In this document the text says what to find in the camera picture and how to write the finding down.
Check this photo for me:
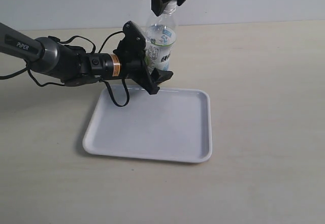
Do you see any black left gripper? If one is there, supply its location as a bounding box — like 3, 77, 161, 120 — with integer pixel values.
85, 21, 174, 95

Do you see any white bottle cap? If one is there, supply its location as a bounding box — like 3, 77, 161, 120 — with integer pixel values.
165, 0, 177, 10

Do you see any clear plastic lime drink bottle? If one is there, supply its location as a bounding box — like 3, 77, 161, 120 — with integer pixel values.
145, 8, 177, 73

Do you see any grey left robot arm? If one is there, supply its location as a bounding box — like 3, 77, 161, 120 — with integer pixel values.
1, 21, 173, 94

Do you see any white rectangular plastic tray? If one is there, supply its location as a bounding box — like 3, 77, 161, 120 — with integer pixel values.
82, 85, 213, 164

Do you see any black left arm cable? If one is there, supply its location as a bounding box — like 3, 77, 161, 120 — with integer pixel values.
0, 30, 132, 107

